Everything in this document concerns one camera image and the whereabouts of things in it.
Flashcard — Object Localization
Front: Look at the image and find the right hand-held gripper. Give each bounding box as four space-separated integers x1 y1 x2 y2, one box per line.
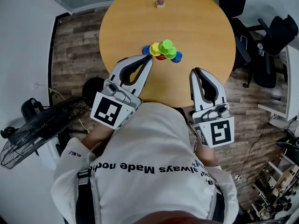
189 68 235 148

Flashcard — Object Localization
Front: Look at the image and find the large black pedestal fan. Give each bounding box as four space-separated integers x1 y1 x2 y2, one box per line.
0 77 108 169

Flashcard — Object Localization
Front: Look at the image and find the white desk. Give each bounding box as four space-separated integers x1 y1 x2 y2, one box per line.
258 45 299 122

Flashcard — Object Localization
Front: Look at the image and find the yellow paper cup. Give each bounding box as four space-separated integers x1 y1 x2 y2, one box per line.
149 42 162 56

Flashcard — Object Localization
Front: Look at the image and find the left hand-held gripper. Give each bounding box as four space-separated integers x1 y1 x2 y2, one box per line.
90 54 154 129

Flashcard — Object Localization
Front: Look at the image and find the person's left forearm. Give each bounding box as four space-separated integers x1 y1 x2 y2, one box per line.
81 125 115 154

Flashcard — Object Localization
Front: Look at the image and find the person's white printed shirt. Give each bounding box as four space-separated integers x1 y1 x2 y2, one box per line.
51 102 239 224

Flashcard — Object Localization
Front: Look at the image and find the black office chair with headrest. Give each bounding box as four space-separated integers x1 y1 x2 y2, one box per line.
242 14 299 88

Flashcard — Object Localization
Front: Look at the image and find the black floor cable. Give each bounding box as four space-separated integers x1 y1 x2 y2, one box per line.
240 122 267 179

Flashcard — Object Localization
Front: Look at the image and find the white box appliance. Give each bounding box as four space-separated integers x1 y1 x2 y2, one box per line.
38 134 64 170

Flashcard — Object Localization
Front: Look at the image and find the person's right shoulder strap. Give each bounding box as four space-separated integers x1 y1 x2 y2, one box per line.
207 188 226 220

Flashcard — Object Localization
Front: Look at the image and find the person's right forearm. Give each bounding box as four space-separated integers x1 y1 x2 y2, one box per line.
197 143 219 168

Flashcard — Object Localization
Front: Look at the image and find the green paper cup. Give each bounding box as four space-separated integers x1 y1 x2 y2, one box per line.
163 46 178 60
158 39 174 55

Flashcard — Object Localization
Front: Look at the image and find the person's shoulder strap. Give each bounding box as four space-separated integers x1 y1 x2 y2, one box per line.
74 169 103 224
207 188 226 220

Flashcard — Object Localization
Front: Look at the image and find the black round device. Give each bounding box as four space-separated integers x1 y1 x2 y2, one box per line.
275 139 299 149

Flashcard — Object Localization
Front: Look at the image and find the cluttered white shelf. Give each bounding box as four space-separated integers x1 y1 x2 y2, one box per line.
247 155 297 219

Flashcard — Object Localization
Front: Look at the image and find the person's left shoulder strap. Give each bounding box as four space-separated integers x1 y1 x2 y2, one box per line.
74 169 103 224

